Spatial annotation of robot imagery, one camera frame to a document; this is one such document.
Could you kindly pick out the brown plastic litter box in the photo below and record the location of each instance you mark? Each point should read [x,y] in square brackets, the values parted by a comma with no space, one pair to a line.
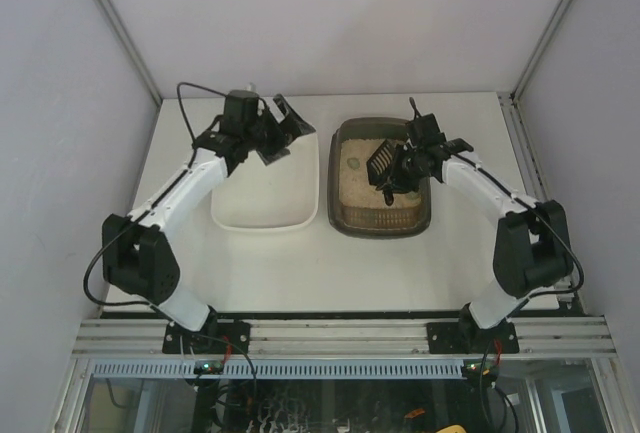
[363,200]

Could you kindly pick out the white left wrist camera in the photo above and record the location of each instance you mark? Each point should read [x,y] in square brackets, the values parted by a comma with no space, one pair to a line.
[250,88]

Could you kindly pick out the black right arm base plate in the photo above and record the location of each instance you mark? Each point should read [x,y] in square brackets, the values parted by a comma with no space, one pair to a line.
[472,338]

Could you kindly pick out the aluminium front mounting rail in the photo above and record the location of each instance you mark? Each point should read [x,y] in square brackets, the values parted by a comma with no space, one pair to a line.
[568,337]

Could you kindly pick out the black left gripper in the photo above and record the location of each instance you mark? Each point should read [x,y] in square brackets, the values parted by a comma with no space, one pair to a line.
[279,133]

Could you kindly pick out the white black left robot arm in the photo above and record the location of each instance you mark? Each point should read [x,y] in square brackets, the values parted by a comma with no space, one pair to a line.
[136,253]

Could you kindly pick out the black slotted litter scoop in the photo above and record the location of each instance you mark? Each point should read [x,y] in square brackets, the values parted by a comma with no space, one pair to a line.
[379,170]

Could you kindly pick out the aluminium frame post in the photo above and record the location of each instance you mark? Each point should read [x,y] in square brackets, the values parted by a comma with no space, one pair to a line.
[116,24]
[550,30]

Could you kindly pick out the controller board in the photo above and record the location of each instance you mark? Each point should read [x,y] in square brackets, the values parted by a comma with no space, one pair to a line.
[213,367]
[476,369]

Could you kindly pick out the white plastic tub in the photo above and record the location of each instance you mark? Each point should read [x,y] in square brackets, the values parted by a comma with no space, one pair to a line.
[283,196]

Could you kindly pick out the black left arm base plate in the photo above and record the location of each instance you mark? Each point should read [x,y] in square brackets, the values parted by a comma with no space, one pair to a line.
[214,339]

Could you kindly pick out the left controller board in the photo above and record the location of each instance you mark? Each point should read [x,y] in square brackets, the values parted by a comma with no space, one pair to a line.
[213,367]

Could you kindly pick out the right controller board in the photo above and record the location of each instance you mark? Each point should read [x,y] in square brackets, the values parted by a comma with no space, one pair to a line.
[476,369]

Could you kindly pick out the aluminium right side rail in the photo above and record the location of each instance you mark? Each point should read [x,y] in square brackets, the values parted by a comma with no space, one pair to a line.
[535,185]

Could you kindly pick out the aluminium left frame post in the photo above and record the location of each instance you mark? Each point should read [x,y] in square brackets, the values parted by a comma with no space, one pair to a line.
[116,24]

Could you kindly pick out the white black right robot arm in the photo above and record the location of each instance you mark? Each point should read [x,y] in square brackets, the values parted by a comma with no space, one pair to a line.
[531,248]

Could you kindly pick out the grey slotted cable duct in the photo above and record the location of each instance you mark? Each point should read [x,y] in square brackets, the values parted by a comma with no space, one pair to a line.
[272,369]

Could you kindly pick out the aluminium right frame post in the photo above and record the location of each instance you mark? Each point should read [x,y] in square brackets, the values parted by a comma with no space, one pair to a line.
[550,30]

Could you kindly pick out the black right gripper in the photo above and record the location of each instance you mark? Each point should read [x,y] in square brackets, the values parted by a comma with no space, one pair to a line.
[396,168]

